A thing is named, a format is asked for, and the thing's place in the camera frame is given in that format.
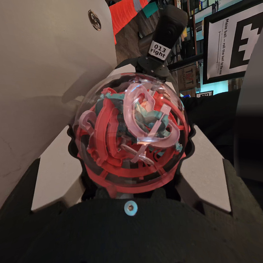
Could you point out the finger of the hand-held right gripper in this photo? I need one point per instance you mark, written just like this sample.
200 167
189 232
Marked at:
171 86
125 69

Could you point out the black framed poster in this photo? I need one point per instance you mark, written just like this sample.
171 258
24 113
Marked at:
226 41

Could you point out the small framed poster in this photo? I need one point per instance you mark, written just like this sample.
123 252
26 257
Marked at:
205 94

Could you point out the teal cloth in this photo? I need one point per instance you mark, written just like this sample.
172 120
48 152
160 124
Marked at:
151 10

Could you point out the storage shelf rack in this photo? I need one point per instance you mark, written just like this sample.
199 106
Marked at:
194 41

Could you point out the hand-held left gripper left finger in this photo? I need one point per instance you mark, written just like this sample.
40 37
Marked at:
59 176

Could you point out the orange safety vest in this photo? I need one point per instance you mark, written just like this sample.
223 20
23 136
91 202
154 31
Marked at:
123 14

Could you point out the clear red maze ball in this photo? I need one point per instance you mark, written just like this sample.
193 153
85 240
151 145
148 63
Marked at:
115 133

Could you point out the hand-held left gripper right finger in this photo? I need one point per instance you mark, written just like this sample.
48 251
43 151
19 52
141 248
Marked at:
203 176

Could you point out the printed cardboard box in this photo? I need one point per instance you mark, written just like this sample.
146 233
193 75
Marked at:
188 78

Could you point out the person's right forearm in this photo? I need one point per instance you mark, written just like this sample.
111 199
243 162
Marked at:
209 115

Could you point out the round metal disc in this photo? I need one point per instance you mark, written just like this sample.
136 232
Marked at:
94 20

